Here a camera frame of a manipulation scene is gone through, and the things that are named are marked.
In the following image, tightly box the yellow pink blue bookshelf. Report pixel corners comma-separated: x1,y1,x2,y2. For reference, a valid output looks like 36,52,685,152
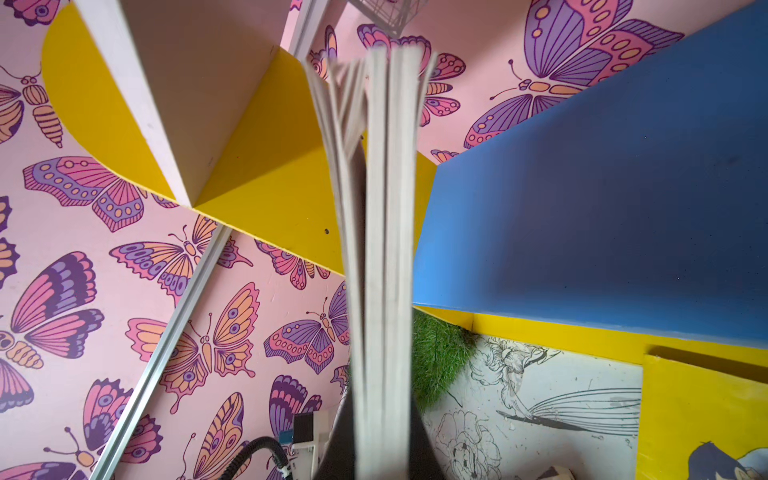
42,1,767,383

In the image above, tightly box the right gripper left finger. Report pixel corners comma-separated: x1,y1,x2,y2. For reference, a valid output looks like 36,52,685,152
313,391,356,480

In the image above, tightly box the green artificial grass mat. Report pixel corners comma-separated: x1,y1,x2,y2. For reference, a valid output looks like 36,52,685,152
411,309,477,412

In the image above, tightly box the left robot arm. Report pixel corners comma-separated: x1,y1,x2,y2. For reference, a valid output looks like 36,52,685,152
219,410,333,479

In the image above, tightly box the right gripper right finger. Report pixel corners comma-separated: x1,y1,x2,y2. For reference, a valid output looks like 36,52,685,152
410,399,445,480

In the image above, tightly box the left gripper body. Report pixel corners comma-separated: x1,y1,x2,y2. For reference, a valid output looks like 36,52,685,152
278,410,330,480

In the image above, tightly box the wire rack on shelf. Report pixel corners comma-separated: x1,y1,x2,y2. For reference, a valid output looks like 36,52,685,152
349,0,429,37

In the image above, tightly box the yellow cartoon cover book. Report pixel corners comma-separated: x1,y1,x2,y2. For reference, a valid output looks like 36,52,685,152
635,355,767,479

